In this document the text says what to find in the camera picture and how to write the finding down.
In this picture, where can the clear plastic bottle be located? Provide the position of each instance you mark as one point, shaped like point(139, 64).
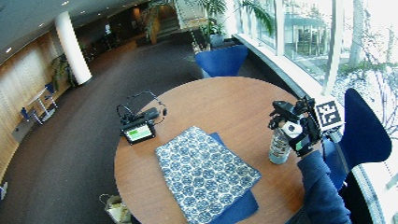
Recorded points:
point(280, 146)

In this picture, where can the white marker cube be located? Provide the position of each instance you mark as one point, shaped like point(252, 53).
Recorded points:
point(328, 113)

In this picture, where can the dark blue chair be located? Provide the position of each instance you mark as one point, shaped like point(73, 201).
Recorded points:
point(365, 137)

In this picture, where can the blue white patterned cloth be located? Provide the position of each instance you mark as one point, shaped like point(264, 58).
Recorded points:
point(205, 174)

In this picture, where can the blue placemat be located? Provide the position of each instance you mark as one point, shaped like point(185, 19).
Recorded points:
point(238, 205)

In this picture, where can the potted palm plant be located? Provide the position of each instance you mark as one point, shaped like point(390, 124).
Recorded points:
point(216, 18)

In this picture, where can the black device with green screen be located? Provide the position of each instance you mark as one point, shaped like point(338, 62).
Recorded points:
point(139, 130)

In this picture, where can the white bag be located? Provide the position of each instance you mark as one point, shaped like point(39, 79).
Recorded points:
point(116, 210)

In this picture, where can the white pillar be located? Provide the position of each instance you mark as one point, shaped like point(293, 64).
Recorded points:
point(73, 48)

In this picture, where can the small blue chair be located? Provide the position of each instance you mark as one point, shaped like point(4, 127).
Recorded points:
point(25, 114)
point(51, 90)

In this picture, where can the small white table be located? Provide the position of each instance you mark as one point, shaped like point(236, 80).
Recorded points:
point(41, 102)

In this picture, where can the wall plant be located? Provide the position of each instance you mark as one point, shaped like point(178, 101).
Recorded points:
point(61, 70)

